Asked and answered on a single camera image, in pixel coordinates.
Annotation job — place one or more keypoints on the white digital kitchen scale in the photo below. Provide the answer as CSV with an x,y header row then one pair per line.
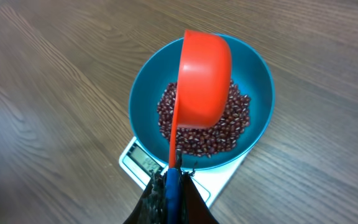
x,y
140,165

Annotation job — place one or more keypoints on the teal bowl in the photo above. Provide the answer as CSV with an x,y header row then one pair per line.
x,y
249,71

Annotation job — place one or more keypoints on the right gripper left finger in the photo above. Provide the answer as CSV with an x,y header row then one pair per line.
x,y
151,207

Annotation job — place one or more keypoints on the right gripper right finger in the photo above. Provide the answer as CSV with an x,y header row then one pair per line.
x,y
192,209

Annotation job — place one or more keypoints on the red measuring scoop blue handle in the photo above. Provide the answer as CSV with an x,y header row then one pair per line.
x,y
202,88

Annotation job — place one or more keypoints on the red beans in bowl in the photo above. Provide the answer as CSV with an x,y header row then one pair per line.
x,y
222,137

